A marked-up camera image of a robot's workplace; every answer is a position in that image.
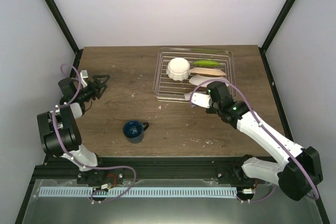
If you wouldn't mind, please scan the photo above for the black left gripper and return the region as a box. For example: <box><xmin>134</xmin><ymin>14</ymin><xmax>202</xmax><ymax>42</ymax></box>
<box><xmin>76</xmin><ymin>75</ymin><xmax>110</xmax><ymax>102</ymax></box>

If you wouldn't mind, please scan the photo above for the square bird pattern plate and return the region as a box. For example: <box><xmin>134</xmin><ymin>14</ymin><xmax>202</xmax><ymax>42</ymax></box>
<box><xmin>183</xmin><ymin>92</ymin><xmax>207</xmax><ymax>101</ymax></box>

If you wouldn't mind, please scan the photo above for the floral orange rimmed plate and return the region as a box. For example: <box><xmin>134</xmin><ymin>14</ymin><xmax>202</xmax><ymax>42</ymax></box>
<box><xmin>189</xmin><ymin>74</ymin><xmax>228</xmax><ymax>86</ymax></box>

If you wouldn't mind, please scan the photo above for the round bird pattern plate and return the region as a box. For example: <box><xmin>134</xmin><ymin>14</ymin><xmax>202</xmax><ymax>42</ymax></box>
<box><xmin>188</xmin><ymin>67</ymin><xmax>226</xmax><ymax>76</ymax></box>

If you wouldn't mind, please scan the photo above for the green plate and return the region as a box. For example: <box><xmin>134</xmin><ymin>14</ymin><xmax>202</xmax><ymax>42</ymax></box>
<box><xmin>193</xmin><ymin>59</ymin><xmax>221</xmax><ymax>68</ymax></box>

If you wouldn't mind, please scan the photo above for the wire dish rack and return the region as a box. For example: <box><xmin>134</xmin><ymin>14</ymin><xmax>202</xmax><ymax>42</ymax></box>
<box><xmin>153</xmin><ymin>47</ymin><xmax>236</xmax><ymax>102</ymax></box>

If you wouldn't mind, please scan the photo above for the white scalloped bowl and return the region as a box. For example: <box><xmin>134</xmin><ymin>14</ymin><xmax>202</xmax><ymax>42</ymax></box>
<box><xmin>166</xmin><ymin>57</ymin><xmax>190</xmax><ymax>81</ymax></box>

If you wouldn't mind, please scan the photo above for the dark blue mug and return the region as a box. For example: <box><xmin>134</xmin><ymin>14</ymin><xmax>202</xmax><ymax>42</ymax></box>
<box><xmin>123</xmin><ymin>120</ymin><xmax>149</xmax><ymax>144</ymax></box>

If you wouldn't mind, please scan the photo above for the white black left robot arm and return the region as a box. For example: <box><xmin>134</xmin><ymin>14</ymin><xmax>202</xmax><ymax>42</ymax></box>
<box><xmin>37</xmin><ymin>70</ymin><xmax>110</xmax><ymax>184</ymax></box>

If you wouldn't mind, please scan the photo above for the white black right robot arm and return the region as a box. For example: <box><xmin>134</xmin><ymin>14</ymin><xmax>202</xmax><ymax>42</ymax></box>
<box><xmin>207</xmin><ymin>81</ymin><xmax>323</xmax><ymax>201</ymax></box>

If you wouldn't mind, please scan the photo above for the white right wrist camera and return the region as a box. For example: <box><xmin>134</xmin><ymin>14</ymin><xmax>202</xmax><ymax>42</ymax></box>
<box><xmin>190</xmin><ymin>92</ymin><xmax>211</xmax><ymax>109</ymax></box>

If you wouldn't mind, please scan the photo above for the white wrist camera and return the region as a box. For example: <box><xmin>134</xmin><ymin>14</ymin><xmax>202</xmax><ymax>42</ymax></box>
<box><xmin>80</xmin><ymin>70</ymin><xmax>89</xmax><ymax>88</ymax></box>
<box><xmin>190</xmin><ymin>92</ymin><xmax>211</xmax><ymax>109</ymax></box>

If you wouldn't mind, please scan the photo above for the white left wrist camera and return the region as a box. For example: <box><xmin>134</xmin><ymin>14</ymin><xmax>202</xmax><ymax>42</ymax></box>
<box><xmin>80</xmin><ymin>70</ymin><xmax>89</xmax><ymax>88</ymax></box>

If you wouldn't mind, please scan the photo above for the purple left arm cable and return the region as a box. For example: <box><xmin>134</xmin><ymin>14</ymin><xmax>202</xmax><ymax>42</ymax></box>
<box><xmin>51</xmin><ymin>63</ymin><xmax>137</xmax><ymax>205</ymax></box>

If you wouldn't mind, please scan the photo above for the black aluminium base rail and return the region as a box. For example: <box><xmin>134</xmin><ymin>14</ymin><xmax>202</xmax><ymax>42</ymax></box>
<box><xmin>30</xmin><ymin>157</ymin><xmax>262</xmax><ymax>185</ymax></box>

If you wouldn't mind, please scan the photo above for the light blue slotted cable duct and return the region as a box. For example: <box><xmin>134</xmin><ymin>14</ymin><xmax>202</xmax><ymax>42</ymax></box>
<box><xmin>38</xmin><ymin>186</ymin><xmax>237</xmax><ymax>198</ymax></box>

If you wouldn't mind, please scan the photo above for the left black frame post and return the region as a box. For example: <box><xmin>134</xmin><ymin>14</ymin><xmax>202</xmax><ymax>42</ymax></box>
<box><xmin>44</xmin><ymin>0</ymin><xmax>80</xmax><ymax>55</ymax></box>

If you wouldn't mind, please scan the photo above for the black frame post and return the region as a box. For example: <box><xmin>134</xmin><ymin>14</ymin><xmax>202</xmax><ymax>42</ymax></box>
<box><xmin>261</xmin><ymin>0</ymin><xmax>313</xmax><ymax>51</ymax></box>
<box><xmin>44</xmin><ymin>0</ymin><xmax>80</xmax><ymax>55</ymax></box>

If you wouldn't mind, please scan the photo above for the right black frame post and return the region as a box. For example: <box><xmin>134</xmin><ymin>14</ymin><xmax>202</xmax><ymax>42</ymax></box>
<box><xmin>261</xmin><ymin>0</ymin><xmax>313</xmax><ymax>51</ymax></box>

